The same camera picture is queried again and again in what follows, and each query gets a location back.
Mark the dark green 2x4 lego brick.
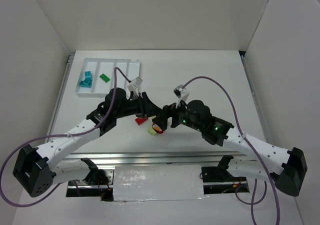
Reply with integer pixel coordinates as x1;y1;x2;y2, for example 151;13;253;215
99;73;111;83

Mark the lime small lego piece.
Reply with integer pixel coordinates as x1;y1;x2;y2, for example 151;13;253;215
147;127;158;136

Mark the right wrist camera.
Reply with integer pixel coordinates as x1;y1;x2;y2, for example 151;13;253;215
173;84;190;109

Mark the red flower print lego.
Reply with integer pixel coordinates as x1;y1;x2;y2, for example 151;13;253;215
151;123;164;134

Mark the right side table rail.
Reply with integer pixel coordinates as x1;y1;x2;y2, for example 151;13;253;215
239;51;274;144

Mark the white divided sorting tray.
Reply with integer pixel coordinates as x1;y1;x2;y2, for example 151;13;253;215
75;58;141;98

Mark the teal 2x4 lego brick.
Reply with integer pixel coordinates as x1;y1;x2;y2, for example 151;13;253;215
79;79;92;88

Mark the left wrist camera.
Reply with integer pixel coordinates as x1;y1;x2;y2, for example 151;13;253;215
127;77;143;96

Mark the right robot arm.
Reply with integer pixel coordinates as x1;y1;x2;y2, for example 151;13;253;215
152;100;308;197

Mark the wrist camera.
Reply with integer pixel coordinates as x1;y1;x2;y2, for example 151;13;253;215
127;77;143;96
173;84;190;109

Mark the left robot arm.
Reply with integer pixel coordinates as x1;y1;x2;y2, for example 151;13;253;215
13;88;161;198

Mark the teal frog lily lego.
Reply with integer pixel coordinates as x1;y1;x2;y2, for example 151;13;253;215
84;70;92;81

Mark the white foil-taped panel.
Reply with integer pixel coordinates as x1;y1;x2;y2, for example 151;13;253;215
113;164;204;202

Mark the aluminium table rail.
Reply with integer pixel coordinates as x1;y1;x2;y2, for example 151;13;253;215
64;151;242;168

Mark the red 2x4 lego brick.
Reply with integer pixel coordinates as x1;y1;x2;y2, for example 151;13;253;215
135;117;148;126

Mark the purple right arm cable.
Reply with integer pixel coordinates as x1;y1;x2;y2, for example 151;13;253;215
183;76;282;225

